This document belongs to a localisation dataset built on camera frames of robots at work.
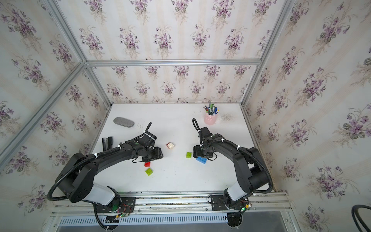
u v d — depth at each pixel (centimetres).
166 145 94
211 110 103
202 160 88
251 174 44
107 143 95
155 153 78
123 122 104
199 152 80
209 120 101
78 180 42
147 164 86
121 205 72
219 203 73
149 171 84
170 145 92
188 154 90
